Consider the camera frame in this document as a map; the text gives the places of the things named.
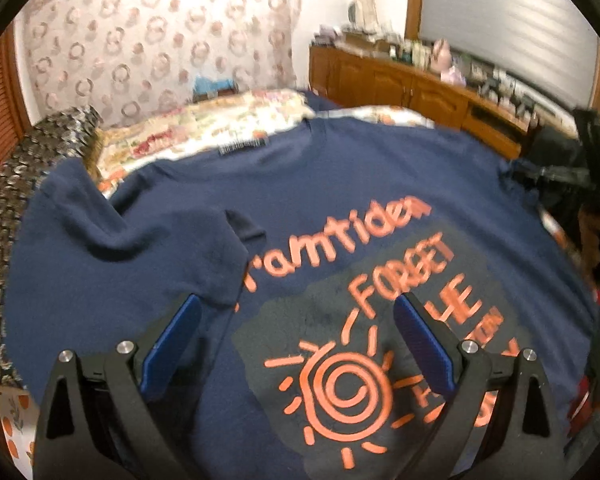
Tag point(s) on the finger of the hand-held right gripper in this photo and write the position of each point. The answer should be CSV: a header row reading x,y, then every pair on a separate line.
x,y
520,172

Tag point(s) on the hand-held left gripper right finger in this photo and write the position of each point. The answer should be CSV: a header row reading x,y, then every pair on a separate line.
x,y
427,345

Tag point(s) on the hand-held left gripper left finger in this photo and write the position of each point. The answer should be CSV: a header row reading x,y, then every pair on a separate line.
x,y
172,345

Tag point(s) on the navy printed t-shirt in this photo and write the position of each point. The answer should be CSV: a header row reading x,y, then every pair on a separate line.
x,y
180,200

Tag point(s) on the pink toy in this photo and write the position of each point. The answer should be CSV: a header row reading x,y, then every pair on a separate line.
x,y
445,60

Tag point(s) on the wooden cabinet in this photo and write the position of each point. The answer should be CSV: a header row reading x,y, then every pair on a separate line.
x,y
380,80

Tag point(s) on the white orange-print bed sheet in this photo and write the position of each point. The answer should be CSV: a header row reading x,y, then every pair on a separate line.
x,y
15,425

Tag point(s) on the floral blanket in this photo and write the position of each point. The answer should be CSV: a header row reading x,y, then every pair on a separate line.
x,y
180,125

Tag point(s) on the blue box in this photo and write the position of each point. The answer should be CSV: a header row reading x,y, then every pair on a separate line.
x,y
212,87

